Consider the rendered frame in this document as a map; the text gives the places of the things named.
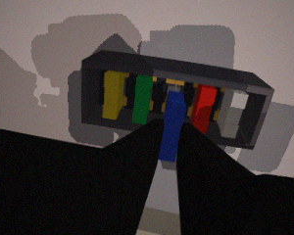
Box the blue fuse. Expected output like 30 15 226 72
159 85 186 163

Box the green fuse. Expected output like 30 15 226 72
132 74 153 124

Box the red fuse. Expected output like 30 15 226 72
191 83 218 134

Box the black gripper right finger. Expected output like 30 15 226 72
176 122 294 235

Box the dark grey fuse block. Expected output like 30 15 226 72
81 50 274 150

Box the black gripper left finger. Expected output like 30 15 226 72
0 118 164 235

